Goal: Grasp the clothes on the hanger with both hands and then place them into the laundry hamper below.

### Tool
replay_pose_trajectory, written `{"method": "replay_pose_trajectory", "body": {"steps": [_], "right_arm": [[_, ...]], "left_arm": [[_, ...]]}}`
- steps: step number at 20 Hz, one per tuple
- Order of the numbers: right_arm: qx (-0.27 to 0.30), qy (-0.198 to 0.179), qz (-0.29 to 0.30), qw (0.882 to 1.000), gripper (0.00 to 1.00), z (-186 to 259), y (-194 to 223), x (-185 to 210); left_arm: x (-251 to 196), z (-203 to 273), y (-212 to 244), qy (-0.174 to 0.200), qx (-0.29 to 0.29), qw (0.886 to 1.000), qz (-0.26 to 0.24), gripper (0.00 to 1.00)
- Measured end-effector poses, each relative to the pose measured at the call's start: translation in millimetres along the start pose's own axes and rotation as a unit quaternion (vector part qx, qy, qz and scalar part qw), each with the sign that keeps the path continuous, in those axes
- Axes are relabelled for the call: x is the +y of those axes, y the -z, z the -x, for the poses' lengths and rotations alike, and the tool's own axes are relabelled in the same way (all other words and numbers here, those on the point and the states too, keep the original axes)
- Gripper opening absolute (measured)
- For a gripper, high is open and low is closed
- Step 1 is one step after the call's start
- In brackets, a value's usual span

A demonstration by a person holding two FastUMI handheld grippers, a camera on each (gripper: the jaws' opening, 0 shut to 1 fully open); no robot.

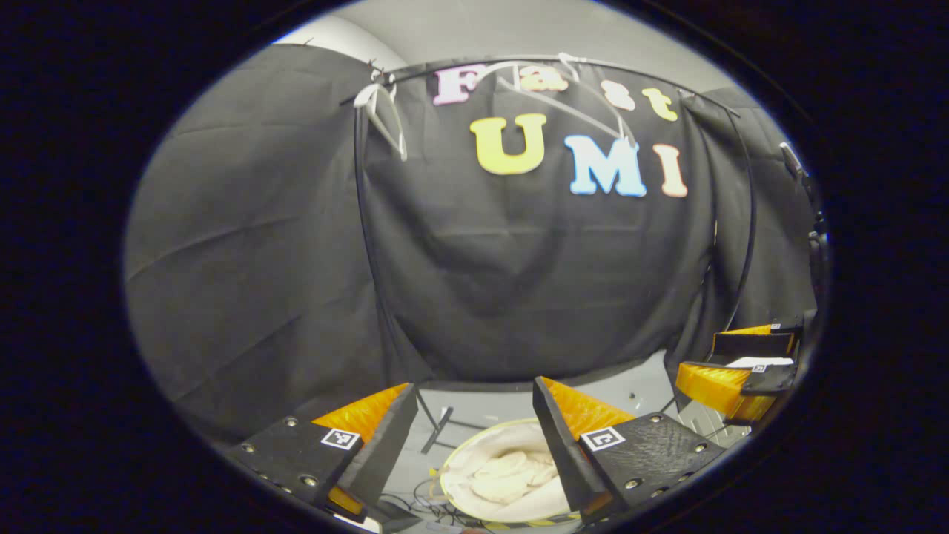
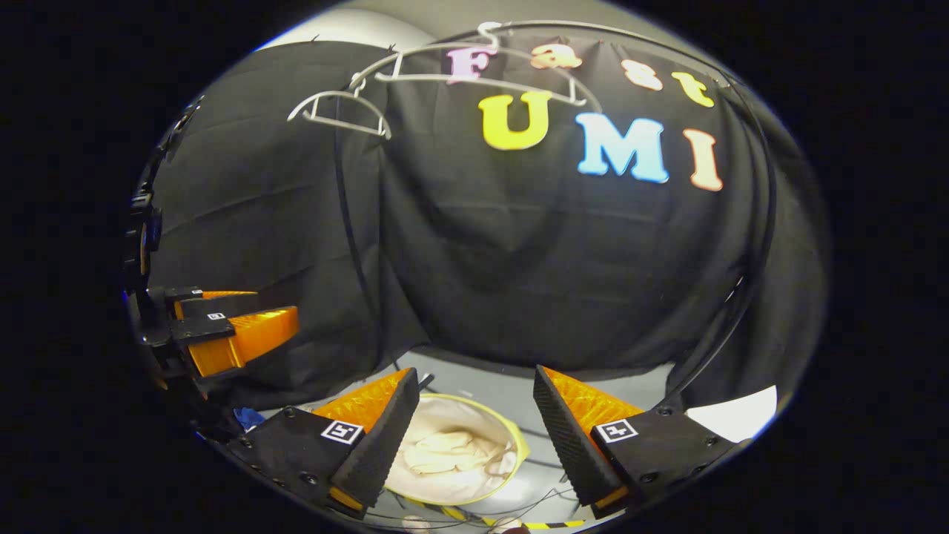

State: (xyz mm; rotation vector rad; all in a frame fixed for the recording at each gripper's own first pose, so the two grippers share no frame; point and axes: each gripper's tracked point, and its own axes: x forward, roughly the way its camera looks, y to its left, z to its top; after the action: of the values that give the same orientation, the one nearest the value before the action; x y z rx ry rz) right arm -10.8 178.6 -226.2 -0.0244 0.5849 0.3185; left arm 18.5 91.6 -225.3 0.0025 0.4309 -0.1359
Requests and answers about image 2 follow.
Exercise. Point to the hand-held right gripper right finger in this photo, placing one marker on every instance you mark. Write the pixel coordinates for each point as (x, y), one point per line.
(571, 445)

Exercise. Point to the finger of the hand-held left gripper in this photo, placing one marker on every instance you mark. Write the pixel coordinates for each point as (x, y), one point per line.
(215, 304)
(245, 337)

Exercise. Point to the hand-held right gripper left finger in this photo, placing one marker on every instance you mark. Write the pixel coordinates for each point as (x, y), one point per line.
(374, 445)

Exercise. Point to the cream long-sleeved shirt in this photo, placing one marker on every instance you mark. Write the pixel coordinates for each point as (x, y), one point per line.
(452, 452)

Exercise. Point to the white laundry hamper yellow rim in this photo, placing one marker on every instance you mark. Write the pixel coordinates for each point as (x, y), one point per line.
(445, 489)

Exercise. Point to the white plastic hanger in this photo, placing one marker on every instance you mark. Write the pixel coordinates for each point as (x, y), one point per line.
(489, 80)
(348, 126)

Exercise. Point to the black metal clothes rack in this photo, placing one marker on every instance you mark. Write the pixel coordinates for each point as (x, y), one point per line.
(760, 222)

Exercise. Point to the blue object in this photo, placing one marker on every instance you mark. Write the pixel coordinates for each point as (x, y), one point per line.
(248, 417)

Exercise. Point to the yellow black striped tape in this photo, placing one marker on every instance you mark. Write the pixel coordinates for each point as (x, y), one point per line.
(549, 525)

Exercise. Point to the white sheet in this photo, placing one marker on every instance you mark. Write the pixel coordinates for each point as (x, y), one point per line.
(734, 419)

